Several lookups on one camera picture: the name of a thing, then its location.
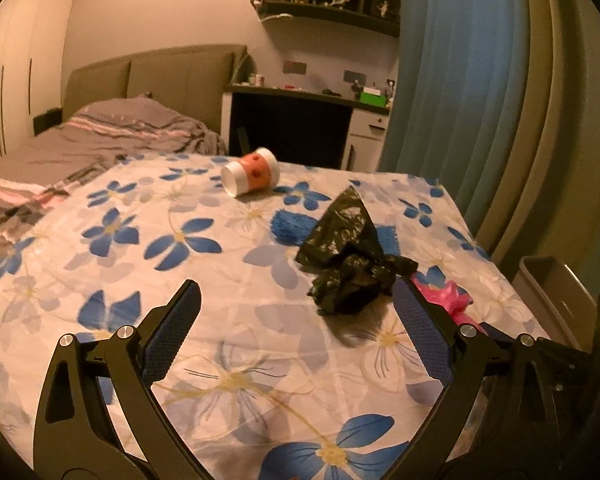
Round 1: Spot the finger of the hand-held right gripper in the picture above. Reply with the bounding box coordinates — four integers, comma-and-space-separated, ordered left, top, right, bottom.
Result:
534, 337, 592, 362

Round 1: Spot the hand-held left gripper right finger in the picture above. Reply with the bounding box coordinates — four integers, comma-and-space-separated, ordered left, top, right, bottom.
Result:
384, 277, 569, 480

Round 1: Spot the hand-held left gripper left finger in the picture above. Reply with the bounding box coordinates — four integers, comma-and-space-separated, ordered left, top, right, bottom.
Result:
32, 279, 216, 480

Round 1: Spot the small pink plastic bag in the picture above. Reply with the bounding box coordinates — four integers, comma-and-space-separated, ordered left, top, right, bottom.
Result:
411, 280, 474, 329

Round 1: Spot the grey trash bin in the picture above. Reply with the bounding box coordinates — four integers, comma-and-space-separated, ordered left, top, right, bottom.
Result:
512, 255, 599, 347

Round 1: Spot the black plastic bag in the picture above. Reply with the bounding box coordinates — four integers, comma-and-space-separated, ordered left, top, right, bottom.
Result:
294, 185, 419, 317

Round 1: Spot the white and orange cup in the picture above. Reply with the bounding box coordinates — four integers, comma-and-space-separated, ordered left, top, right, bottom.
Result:
220, 147, 280, 197

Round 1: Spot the blue floral bedsheet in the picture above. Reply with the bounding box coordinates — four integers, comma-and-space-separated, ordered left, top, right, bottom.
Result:
0, 152, 552, 480

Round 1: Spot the blue fuzzy cloth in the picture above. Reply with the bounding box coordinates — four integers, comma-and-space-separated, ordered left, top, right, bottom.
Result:
269, 209, 402, 257

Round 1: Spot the white drawer unit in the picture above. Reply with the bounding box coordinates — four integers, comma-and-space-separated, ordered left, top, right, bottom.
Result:
343, 108, 392, 171

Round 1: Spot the grey striped duvet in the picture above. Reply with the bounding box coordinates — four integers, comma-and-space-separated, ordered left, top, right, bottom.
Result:
0, 105, 229, 272

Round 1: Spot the grey striped pillow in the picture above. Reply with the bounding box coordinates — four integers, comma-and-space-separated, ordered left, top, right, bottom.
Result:
74, 97, 182, 127

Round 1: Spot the dark desk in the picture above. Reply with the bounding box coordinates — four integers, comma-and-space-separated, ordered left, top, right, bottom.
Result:
222, 83, 396, 171

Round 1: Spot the beige curtain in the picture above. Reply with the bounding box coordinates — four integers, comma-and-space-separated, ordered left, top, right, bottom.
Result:
472, 0, 600, 282

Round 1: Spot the black nightstand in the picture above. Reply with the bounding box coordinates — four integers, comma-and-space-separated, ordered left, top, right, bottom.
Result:
32, 108, 64, 137

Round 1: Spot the blue curtain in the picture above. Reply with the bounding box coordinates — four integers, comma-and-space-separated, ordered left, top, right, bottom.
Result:
377, 0, 554, 262

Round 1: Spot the padded bed headboard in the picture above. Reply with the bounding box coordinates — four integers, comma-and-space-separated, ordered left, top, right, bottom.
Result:
61, 43, 254, 142

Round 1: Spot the white wardrobe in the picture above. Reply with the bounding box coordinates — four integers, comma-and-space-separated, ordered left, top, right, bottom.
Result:
0, 0, 82, 167

